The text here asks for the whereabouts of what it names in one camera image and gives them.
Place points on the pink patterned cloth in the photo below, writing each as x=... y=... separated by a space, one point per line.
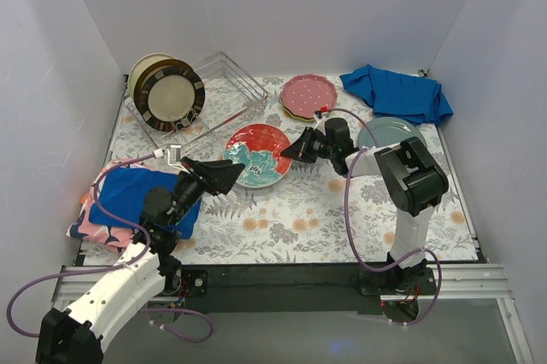
x=113 y=238

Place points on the blue folded towel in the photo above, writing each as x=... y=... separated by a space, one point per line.
x=123 y=194

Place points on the blue cloth at back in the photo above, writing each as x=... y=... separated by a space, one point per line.
x=414 y=99

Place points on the floral tablecloth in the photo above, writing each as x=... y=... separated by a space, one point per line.
x=301 y=218

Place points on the black checkered rim plate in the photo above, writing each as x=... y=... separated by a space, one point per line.
x=171 y=98

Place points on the brown rim beige plate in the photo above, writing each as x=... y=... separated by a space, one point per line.
x=155 y=67

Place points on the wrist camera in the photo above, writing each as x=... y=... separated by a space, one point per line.
x=170 y=154
x=320 y=116

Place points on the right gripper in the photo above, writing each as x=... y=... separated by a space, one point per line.
x=310 y=145

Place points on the wire dish rack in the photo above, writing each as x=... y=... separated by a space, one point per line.
x=232 y=97

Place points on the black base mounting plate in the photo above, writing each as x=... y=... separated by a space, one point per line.
x=324 y=287

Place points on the red blue floral plate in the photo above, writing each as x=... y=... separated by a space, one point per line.
x=258 y=147

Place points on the aluminium frame rail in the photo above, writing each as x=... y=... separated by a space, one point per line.
x=476 y=281

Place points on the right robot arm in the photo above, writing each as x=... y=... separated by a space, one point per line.
x=415 y=184

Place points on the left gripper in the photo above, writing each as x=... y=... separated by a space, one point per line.
x=202 y=174

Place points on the cream plate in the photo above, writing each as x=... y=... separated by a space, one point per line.
x=140 y=66

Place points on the green polka dot plate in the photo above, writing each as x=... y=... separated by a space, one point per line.
x=295 y=116

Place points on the grey-blue plate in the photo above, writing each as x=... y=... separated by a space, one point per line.
x=387 y=131

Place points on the pink polka dot plate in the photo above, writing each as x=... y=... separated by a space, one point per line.
x=304 y=94

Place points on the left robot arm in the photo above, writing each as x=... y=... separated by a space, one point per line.
x=82 y=332

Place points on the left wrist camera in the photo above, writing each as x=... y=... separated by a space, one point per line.
x=170 y=154

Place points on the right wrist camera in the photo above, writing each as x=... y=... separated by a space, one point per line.
x=320 y=116

